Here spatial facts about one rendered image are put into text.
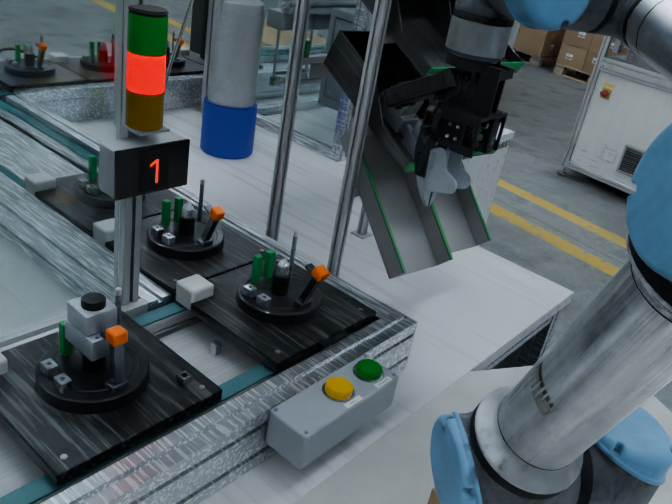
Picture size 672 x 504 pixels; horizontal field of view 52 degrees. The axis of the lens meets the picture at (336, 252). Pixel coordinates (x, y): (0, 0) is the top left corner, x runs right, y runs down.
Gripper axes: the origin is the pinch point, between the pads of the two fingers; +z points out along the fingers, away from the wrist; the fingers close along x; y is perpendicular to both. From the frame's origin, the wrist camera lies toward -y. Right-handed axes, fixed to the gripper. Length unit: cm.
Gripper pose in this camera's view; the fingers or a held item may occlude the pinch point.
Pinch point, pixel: (424, 195)
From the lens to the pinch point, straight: 96.9
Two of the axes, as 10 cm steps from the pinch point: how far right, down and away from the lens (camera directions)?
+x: 6.4, -2.5, 7.2
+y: 7.5, 4.1, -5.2
